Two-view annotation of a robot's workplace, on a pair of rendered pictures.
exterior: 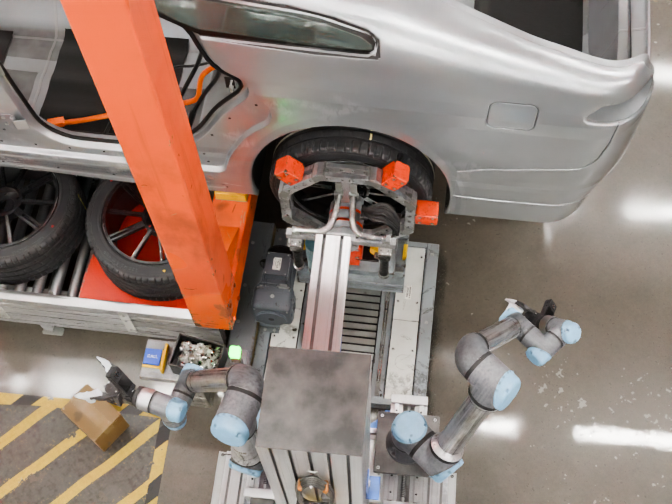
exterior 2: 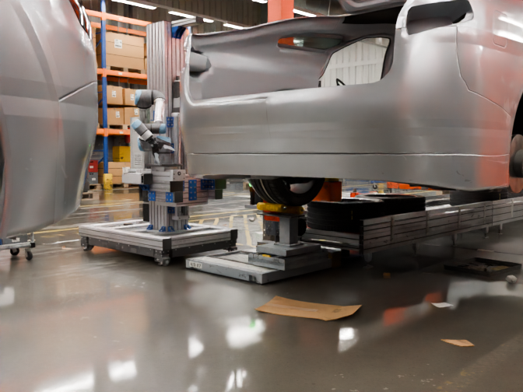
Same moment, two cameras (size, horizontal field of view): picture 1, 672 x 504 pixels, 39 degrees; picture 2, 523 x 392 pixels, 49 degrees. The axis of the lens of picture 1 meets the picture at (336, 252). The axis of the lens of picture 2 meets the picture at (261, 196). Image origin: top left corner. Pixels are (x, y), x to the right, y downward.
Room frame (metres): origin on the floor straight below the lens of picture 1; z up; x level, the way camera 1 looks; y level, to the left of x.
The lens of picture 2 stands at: (4.25, -3.78, 0.91)
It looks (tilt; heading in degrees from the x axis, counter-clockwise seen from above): 4 degrees down; 124
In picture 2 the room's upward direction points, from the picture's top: straight up
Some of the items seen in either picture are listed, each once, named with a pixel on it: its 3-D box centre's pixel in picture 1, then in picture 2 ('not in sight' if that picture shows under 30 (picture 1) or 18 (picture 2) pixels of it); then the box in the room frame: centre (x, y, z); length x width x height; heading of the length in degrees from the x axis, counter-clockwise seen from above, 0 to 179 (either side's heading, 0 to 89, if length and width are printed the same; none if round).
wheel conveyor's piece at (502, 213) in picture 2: not in sight; (474, 212); (2.55, 3.38, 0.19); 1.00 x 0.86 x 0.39; 80
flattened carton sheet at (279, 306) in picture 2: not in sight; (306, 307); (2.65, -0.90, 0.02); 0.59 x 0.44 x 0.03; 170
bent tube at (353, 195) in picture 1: (369, 213); not in sight; (1.74, -0.13, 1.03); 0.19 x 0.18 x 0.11; 170
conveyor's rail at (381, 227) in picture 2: not in sight; (437, 220); (2.64, 1.59, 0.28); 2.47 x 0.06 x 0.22; 80
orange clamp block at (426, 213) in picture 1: (426, 212); not in sight; (1.83, -0.37, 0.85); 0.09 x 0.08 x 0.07; 80
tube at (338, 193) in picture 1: (317, 208); not in sight; (1.78, 0.06, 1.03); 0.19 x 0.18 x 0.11; 170
